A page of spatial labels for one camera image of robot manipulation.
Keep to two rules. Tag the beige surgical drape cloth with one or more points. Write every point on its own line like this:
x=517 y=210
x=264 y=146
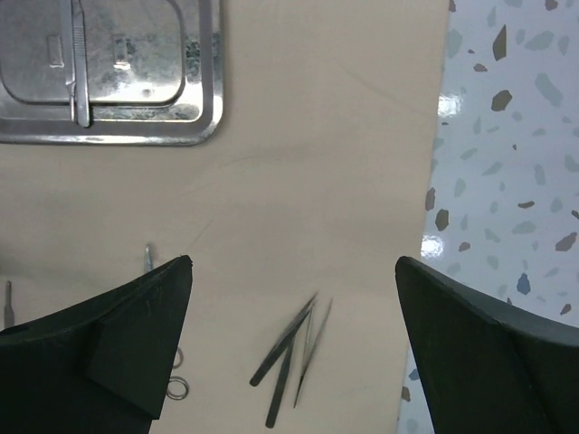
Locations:
x=313 y=184

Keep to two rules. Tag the steel hemostat forceps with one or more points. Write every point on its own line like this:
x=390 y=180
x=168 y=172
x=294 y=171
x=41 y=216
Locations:
x=178 y=388

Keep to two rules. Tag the small steel scissors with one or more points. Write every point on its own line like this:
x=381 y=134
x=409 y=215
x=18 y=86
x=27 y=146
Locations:
x=8 y=308

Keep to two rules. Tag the fine steel tweezers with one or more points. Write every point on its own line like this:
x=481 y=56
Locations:
x=310 y=346

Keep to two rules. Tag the stainless steel instrument tray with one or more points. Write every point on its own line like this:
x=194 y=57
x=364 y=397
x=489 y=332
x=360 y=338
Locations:
x=155 y=73

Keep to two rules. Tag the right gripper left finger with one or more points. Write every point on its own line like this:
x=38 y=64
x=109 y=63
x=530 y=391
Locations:
x=100 y=366

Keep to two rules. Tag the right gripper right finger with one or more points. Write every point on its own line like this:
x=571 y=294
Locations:
x=485 y=365

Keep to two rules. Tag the steel scalpel handle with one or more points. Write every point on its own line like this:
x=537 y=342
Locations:
x=79 y=51
x=67 y=10

